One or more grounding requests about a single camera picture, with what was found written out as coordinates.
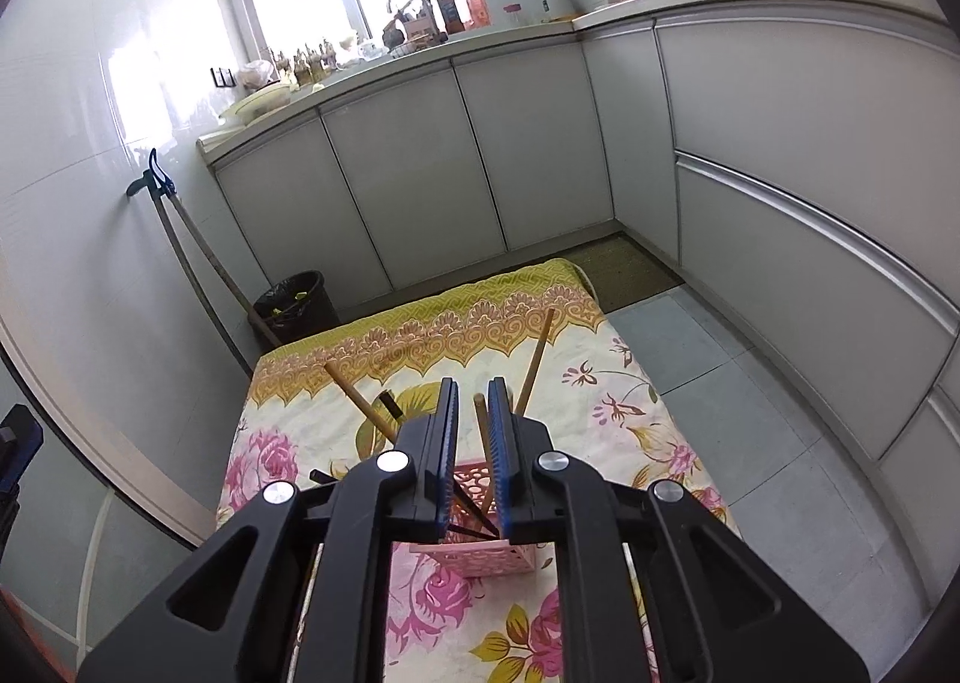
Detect white plastic bag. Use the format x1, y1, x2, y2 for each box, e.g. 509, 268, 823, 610
235, 58, 275, 91

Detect row of small figurines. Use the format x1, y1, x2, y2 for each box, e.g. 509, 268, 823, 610
273, 38, 336, 86

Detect stack of pale bowls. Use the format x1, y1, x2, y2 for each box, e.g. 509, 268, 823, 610
219, 81, 294, 127

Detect mop with long handle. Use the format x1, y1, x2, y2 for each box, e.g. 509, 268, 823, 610
126, 147, 287, 378

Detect black trash bin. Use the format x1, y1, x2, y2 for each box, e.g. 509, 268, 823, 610
251, 270, 341, 348

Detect frosted glass sliding door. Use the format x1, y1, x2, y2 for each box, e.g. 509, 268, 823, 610
0, 315, 226, 683

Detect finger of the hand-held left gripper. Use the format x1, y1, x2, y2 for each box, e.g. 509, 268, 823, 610
0, 404, 44, 564

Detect pink perforated chopstick holder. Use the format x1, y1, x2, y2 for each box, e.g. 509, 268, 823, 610
407, 456, 542, 577

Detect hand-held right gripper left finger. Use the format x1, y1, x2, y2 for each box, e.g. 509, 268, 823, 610
77, 377, 459, 683

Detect woven basket with handle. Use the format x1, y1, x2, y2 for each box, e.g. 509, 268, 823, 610
385, 0, 437, 44

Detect floral tablecloth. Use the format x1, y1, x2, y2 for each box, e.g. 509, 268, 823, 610
216, 258, 742, 683

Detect dark floor mat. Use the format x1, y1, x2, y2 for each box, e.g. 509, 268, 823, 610
558, 233, 685, 314

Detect light wooden chopstick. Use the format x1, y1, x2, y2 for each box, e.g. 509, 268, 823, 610
513, 308, 557, 416
323, 361, 400, 446

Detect grey kitchen cabinets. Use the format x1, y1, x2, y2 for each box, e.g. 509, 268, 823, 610
199, 4, 960, 482

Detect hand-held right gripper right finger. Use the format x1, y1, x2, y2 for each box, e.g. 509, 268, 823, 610
487, 377, 871, 683

